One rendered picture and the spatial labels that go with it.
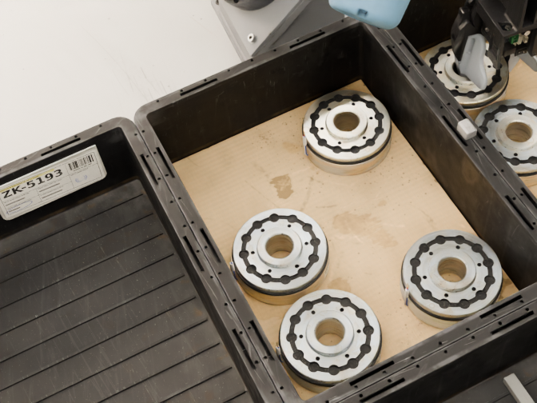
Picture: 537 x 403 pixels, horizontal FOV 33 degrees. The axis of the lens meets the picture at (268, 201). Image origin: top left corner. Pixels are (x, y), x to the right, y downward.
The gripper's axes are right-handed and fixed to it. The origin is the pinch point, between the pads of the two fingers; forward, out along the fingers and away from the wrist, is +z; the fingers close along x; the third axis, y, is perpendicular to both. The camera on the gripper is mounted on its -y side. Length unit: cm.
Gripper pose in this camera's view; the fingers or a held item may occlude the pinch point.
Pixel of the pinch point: (486, 66)
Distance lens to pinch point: 113.6
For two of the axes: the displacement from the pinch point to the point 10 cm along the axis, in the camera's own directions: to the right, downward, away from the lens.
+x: 9.4, -3.3, 1.2
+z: 0.8, 5.4, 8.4
